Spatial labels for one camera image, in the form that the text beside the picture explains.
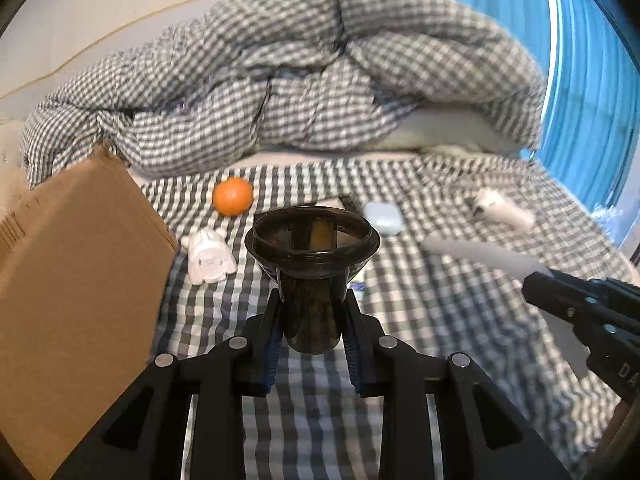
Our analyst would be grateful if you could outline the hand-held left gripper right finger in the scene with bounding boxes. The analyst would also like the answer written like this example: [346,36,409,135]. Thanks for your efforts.
[341,289,573,480]

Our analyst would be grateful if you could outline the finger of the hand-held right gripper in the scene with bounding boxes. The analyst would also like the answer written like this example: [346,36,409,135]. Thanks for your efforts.
[521,270,608,333]

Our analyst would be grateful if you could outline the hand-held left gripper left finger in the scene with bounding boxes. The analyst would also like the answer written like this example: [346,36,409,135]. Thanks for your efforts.
[50,289,283,480]

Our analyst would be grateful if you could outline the dark transparent plastic cup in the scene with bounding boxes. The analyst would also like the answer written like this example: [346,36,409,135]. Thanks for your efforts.
[244,205,381,356]

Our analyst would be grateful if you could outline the white plastic stick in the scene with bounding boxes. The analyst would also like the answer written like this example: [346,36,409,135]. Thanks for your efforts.
[421,232,551,282]

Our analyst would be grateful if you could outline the brown cardboard box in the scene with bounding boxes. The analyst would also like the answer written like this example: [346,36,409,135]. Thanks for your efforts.
[0,142,180,480]

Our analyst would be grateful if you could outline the white cylindrical bottle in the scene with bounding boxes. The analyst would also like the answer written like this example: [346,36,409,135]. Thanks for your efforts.
[471,187,537,231]

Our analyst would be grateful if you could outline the grey checked bed sheet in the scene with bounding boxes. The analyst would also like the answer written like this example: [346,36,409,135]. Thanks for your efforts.
[141,152,640,480]

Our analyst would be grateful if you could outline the white toy figure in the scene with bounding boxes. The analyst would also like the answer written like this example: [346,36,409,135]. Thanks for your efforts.
[181,227,238,285]

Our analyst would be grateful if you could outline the light blue earbuds case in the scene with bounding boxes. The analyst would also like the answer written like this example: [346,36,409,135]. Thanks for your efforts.
[361,201,405,237]

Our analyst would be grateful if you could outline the orange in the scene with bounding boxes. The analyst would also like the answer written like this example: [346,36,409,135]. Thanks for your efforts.
[212,177,254,218]

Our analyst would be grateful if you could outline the blue curtain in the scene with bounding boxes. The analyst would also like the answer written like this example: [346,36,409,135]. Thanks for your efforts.
[389,0,640,248]

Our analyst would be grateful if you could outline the grey checked duvet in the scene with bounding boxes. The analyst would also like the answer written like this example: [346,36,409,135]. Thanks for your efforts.
[22,0,548,189]

